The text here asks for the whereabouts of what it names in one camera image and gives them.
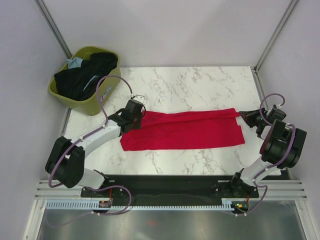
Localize black t shirt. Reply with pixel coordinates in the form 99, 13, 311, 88
54, 52, 118, 101

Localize aluminium frame post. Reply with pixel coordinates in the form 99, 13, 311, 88
34, 0, 73, 59
252, 0, 300, 75

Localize right aluminium frame post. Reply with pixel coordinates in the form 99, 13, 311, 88
252, 0, 300, 75

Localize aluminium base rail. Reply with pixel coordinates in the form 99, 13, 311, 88
35, 180, 307, 201

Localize left aluminium frame post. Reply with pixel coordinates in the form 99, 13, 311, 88
34, 0, 73, 59

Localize purple cable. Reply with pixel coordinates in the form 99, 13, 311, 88
234, 92, 297, 218
47, 74, 136, 228

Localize white slotted cable duct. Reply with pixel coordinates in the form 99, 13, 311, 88
45, 198, 234, 211

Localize olive green plastic bin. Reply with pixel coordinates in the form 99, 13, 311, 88
48, 46, 121, 116

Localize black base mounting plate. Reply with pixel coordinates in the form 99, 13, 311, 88
81, 175, 259, 203

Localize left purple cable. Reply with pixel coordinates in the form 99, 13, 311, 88
47, 74, 136, 228

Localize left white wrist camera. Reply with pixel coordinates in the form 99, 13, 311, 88
133, 94, 146, 104

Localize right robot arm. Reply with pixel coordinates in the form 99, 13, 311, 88
229, 105, 307, 197

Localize red t shirt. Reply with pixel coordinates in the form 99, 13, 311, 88
120, 108, 245, 151

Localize light blue t shirt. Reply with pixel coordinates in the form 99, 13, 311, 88
66, 57, 83, 69

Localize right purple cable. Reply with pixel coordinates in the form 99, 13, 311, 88
234, 92, 297, 218

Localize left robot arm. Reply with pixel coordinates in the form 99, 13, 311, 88
45, 96, 146, 197

